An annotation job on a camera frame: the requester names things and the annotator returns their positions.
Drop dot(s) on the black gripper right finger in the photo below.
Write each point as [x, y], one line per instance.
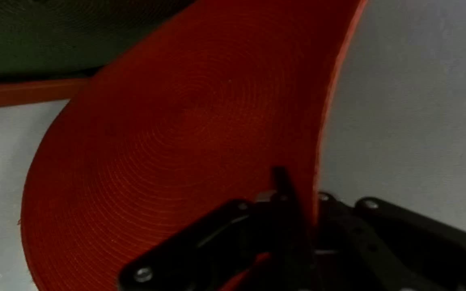
[370, 246]

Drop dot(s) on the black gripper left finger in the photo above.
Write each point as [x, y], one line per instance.
[203, 256]

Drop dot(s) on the red round placemat top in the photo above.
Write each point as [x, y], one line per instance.
[197, 114]

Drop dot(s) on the red rolling pin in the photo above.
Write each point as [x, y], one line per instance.
[40, 91]

